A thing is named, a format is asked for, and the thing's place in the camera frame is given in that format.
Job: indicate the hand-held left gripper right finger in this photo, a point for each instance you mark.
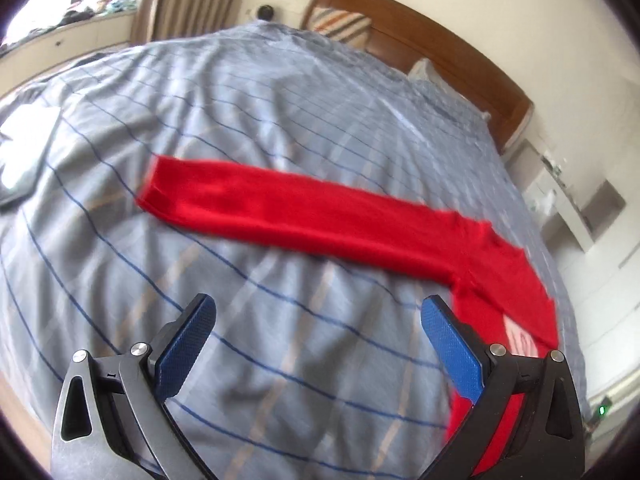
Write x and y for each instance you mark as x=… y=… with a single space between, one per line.
x=452 y=345

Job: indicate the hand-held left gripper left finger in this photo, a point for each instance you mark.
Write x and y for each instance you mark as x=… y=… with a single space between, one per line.
x=182 y=345

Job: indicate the red knit sweater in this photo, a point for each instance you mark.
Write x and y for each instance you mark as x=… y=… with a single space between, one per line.
x=300 y=210

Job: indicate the pile of clothes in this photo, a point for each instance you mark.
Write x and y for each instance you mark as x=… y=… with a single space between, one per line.
x=115 y=5

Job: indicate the small device with green light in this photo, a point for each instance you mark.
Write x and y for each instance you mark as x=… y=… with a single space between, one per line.
x=603 y=409

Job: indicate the white desk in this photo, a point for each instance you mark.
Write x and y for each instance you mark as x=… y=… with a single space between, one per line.
x=575 y=220

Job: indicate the blue checked duvet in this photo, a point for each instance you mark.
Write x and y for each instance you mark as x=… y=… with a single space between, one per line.
x=250 y=110

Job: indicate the blue checked pillow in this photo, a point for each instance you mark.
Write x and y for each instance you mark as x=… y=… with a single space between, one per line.
x=430 y=72

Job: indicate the wooden headboard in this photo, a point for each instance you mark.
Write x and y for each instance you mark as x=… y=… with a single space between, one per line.
x=450 y=45

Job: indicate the white window bench cabinet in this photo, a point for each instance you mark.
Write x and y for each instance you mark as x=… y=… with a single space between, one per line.
x=75 y=42

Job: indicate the striped cushion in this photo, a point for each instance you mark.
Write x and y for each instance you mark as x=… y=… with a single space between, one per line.
x=340 y=25

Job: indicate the small round fan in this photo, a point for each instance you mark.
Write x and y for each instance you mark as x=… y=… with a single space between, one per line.
x=265 y=11

